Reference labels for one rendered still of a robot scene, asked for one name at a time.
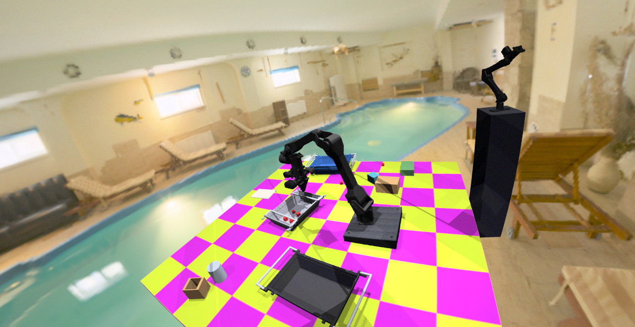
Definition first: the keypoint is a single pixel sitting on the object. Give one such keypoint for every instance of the tan box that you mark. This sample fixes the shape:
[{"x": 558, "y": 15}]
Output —
[{"x": 387, "y": 184}]

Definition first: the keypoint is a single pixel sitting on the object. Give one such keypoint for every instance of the brown open-top box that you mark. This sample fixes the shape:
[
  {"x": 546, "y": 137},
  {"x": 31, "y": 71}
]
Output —
[{"x": 196, "y": 288}]

